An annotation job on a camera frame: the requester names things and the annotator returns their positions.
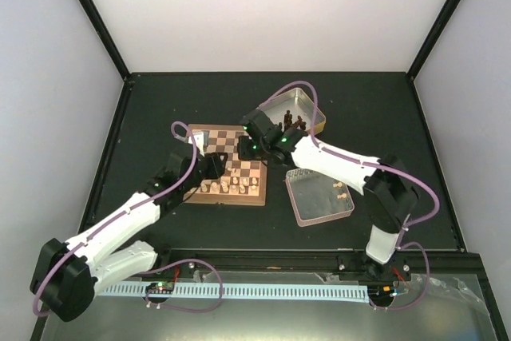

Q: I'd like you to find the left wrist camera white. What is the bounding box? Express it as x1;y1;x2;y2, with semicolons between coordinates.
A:
188;130;209;156

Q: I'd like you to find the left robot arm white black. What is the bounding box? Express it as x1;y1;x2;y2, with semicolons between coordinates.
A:
30;153;228;322

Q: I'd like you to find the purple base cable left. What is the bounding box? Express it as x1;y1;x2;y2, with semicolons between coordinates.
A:
143;257;227;313

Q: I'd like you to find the left black frame post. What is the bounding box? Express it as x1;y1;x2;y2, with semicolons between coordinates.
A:
78;0;131;81

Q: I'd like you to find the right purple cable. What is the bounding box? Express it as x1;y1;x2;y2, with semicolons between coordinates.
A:
259;81;442;313

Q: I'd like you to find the black frame post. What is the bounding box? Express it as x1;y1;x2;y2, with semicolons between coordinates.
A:
406;0;461;81
78;0;131;81

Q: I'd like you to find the right black frame post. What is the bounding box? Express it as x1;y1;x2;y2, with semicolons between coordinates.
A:
406;0;461;81

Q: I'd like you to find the gold tin box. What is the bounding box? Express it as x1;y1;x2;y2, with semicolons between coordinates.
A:
259;87;314;132

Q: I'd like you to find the small circuit board left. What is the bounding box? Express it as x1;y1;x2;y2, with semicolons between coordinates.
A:
145;282;175;295

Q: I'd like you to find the pile of dark chess pieces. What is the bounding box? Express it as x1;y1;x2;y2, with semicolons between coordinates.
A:
279;109;307;131

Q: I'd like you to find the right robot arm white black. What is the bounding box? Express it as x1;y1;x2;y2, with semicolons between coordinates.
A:
240;109;418;280

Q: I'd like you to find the wooden chess board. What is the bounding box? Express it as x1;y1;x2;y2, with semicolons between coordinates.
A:
185;125;267;206

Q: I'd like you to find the white slotted cable duct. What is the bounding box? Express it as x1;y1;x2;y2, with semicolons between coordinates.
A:
100;281;369;303

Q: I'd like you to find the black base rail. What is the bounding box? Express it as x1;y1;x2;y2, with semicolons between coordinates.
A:
159;248;412;278

